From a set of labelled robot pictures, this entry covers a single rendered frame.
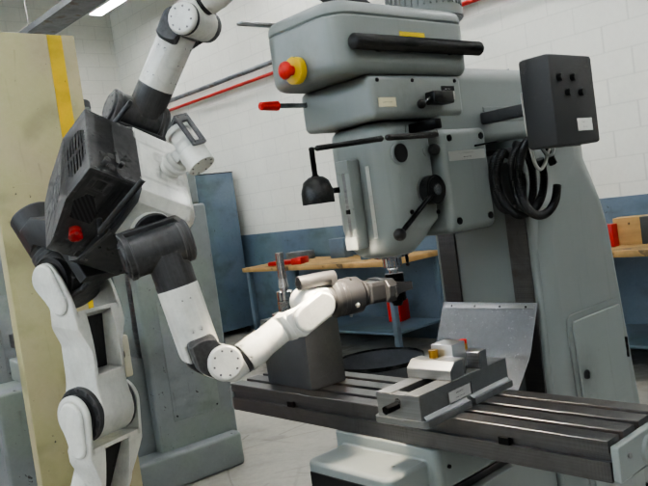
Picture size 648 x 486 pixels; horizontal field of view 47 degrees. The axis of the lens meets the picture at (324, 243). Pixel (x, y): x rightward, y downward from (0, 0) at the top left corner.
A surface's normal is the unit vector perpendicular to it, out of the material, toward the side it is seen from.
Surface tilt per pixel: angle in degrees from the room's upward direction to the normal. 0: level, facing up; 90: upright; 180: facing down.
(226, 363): 86
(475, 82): 90
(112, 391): 80
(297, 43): 90
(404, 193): 90
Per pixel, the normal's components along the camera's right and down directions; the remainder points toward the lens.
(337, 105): -0.73, 0.14
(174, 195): 0.65, -0.61
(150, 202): 0.66, 0.03
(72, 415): -0.49, 0.11
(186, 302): 0.39, -0.08
